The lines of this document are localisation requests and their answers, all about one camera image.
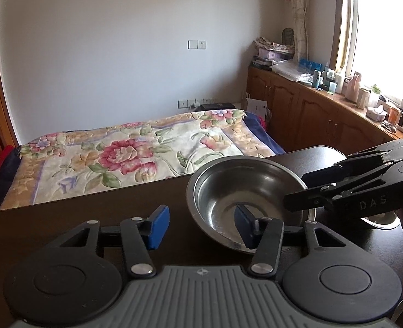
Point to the tissue box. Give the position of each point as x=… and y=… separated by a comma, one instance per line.
x=375, y=113

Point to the floral blanket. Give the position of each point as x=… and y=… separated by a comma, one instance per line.
x=119, y=157

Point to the black box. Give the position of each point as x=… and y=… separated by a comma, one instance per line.
x=218, y=106

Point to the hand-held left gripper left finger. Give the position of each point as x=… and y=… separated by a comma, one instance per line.
x=158, y=227

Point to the cardboard box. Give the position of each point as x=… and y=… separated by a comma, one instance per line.
x=256, y=106

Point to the blue bed sheet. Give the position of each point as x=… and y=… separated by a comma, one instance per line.
x=266, y=133

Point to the wooden cabinet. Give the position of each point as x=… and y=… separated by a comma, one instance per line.
x=307, y=116

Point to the green capped bottle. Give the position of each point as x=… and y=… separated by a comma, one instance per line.
x=375, y=97

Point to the stainless steel bowl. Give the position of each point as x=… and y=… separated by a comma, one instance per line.
x=382, y=221
x=235, y=184

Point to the pile of boxes and bags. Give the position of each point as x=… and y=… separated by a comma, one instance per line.
x=273, y=53

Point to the teal bottle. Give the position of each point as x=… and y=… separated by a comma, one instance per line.
x=316, y=80

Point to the window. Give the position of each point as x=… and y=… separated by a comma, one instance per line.
x=379, y=34

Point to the row of blue bottles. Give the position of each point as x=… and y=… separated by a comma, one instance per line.
x=309, y=63

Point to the patterned cream curtain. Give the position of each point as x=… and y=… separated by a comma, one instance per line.
x=298, y=10

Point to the dark navy cloth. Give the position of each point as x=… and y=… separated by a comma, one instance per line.
x=0, y=194

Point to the white jar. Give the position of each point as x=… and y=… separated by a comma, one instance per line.
x=364, y=98

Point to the woven hand fan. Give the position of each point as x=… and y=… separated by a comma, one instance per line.
x=288, y=37

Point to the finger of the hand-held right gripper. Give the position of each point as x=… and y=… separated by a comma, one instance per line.
x=324, y=177
x=302, y=200

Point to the red cloth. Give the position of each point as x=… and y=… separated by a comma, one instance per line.
x=1, y=160

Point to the pink bottle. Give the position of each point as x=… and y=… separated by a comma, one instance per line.
x=353, y=88

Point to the clear plastic bags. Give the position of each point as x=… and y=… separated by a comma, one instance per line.
x=292, y=71

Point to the wall outlet strip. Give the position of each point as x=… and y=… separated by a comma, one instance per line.
x=194, y=103

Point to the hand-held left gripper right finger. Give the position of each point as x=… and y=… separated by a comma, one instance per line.
x=245, y=227

